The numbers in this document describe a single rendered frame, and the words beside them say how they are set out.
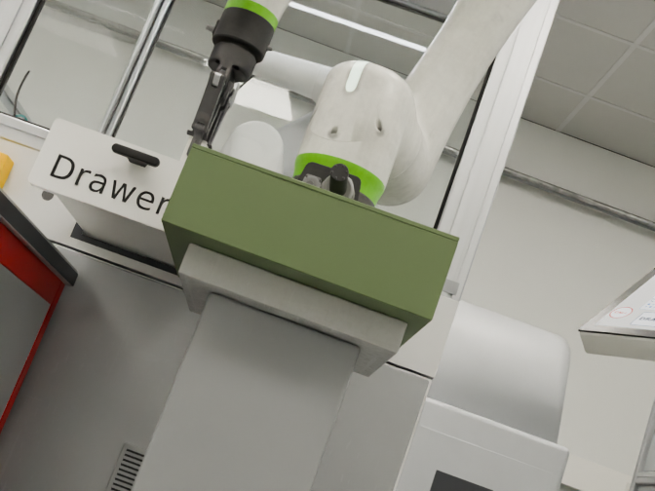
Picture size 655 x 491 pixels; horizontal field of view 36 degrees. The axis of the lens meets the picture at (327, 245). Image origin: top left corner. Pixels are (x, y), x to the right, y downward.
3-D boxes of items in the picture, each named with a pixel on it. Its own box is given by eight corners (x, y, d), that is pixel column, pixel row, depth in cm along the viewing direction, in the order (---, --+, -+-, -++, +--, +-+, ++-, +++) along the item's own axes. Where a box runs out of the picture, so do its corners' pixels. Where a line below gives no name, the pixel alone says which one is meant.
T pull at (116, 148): (157, 166, 150) (160, 158, 150) (109, 149, 150) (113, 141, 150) (160, 173, 153) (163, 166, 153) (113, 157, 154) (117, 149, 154)
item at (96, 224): (202, 237, 153) (216, 200, 154) (43, 179, 154) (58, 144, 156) (220, 290, 192) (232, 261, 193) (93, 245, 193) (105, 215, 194)
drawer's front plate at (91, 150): (208, 246, 151) (234, 179, 153) (25, 181, 152) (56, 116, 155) (209, 249, 152) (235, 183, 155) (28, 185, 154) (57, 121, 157)
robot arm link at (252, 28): (279, 19, 167) (279, 45, 176) (211, -3, 168) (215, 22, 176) (265, 52, 165) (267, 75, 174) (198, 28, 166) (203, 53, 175)
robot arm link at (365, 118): (392, 228, 146) (432, 111, 151) (363, 183, 132) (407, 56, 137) (311, 209, 151) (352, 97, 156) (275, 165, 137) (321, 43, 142)
